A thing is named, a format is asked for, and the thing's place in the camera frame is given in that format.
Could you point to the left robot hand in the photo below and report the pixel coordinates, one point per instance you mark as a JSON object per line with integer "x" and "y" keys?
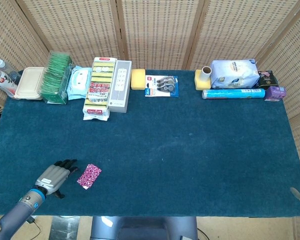
{"x": 52, "y": 177}

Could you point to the pink patterned rectangular block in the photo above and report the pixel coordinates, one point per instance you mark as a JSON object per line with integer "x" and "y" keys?
{"x": 89, "y": 176}

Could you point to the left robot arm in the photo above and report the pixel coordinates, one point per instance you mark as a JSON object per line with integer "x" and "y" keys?
{"x": 17, "y": 210}

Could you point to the black power adapter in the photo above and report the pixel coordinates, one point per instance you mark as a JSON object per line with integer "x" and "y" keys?
{"x": 31, "y": 220}

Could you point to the beige lidded lunch box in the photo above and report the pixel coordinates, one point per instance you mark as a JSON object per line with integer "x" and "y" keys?
{"x": 28, "y": 83}

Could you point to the clear box green tea bags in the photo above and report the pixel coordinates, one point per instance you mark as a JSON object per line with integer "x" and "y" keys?
{"x": 55, "y": 80}

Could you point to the light blue wet wipes pack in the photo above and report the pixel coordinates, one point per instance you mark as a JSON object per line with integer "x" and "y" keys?
{"x": 78, "y": 82}

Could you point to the yellow sponge multipack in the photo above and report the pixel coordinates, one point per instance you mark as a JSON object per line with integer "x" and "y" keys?
{"x": 98, "y": 87}

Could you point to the grey robot torso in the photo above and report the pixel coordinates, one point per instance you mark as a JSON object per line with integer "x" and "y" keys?
{"x": 145, "y": 228}

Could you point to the white label bottle black cap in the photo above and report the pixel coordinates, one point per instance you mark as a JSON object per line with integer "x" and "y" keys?
{"x": 2, "y": 82}

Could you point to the white power strip box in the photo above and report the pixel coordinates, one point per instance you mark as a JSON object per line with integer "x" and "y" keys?
{"x": 120, "y": 87}

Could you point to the clear bottle white cap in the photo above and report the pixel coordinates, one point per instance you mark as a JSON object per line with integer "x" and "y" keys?
{"x": 7, "y": 70}

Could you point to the teal felt table mat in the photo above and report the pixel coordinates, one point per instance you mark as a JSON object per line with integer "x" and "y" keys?
{"x": 190, "y": 150}

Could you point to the correction tape blister pack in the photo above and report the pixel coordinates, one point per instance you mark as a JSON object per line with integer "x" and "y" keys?
{"x": 162, "y": 85}

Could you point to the yellow sponge with paper cup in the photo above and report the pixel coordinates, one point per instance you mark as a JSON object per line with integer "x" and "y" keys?
{"x": 200, "y": 83}

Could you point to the woven bamboo folding screen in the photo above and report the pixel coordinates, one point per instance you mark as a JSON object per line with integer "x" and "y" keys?
{"x": 152, "y": 30}

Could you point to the white paper roll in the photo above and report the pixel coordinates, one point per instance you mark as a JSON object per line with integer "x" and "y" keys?
{"x": 207, "y": 72}

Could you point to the blue plastic wrap roll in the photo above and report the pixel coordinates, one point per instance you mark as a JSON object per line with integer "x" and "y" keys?
{"x": 232, "y": 93}

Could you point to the white blue tissue bag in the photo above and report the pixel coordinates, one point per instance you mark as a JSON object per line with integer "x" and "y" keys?
{"x": 235, "y": 72}

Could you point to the black snack packet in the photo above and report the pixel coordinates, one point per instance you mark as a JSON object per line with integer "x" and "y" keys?
{"x": 267, "y": 80}

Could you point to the small purple box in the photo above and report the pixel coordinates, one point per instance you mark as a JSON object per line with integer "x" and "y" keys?
{"x": 275, "y": 93}

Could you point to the shiny metal base plate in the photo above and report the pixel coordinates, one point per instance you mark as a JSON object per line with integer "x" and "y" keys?
{"x": 65, "y": 228}

